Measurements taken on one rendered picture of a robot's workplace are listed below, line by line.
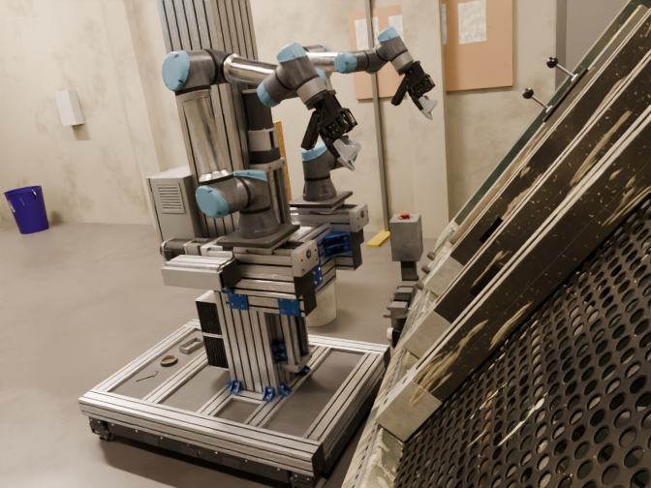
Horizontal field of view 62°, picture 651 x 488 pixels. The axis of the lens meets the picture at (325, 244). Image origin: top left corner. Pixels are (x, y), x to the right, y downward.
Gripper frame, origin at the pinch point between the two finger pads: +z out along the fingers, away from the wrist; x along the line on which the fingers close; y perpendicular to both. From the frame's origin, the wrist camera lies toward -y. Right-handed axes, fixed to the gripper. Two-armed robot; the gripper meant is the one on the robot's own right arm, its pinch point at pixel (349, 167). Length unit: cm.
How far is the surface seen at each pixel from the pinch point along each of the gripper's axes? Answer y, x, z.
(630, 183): 61, -46, 25
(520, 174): 34.6, 15.1, 25.0
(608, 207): 57, -47, 26
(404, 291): -27, 40, 48
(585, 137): 56, -18, 20
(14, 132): -567, 327, -285
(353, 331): -126, 137, 83
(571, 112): 52, 17, 17
